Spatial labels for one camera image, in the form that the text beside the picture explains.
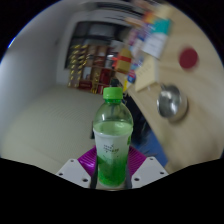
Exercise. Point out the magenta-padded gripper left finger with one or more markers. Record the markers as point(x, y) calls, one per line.
point(71, 171)

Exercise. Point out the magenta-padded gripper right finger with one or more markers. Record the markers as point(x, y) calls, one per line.
point(150, 171)

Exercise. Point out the green drink bottle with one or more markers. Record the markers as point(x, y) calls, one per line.
point(112, 140)

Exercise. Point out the small steel cup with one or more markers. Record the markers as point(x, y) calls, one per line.
point(171, 103)

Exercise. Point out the beige book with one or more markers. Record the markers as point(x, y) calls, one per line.
point(146, 75)

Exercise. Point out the wooden shelf unit with trophies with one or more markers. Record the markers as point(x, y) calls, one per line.
point(91, 70)

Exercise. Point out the yellow gift box red ribbon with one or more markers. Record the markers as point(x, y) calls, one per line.
point(122, 60)

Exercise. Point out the flat round red coaster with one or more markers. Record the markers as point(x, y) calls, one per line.
point(188, 58)

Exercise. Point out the white book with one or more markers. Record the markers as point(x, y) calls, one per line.
point(155, 45)

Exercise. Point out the dark glass door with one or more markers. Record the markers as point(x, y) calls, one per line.
point(100, 31)

